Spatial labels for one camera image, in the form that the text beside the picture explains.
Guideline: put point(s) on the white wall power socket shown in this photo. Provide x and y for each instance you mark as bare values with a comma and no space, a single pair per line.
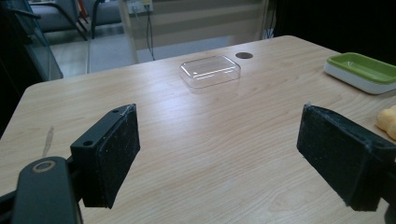
139,6

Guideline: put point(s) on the grey chair with black frame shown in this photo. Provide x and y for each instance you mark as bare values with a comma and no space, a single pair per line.
59,15

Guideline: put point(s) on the green and white soap dish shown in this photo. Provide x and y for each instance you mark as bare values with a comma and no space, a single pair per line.
361,72

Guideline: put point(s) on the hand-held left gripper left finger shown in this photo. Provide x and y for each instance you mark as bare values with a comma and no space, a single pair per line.
106,155

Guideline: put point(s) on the clear plastic container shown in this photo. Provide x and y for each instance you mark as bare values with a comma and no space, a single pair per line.
209,71

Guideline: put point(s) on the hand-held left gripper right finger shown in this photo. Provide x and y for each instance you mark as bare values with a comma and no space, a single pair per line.
342,155

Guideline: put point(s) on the yellow sponge piece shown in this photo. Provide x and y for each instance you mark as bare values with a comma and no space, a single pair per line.
388,122

